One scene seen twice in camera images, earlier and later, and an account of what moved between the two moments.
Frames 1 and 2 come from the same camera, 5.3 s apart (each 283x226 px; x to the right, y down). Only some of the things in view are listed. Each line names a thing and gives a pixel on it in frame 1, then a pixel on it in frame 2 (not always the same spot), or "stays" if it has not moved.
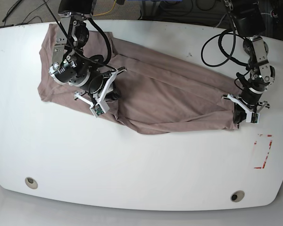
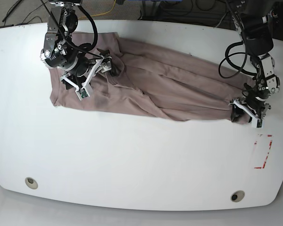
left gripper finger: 114,94 to 114,71
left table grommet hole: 31,182 stays
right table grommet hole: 237,196 stays
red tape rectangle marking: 267,152 stays
